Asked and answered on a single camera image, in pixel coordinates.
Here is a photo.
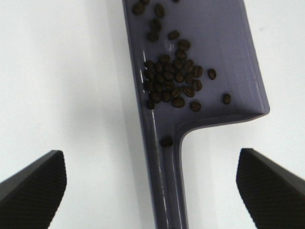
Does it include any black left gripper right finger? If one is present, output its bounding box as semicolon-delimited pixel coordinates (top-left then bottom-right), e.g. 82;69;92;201
236;148;305;229

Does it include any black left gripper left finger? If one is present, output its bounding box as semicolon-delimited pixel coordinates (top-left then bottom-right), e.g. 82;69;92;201
0;150;67;229

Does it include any purple dustpan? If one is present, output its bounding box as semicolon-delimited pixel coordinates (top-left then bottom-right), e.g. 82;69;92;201
123;0;270;229

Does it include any pile of coffee beans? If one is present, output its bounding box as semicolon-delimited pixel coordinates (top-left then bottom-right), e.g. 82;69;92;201
124;0;238;150

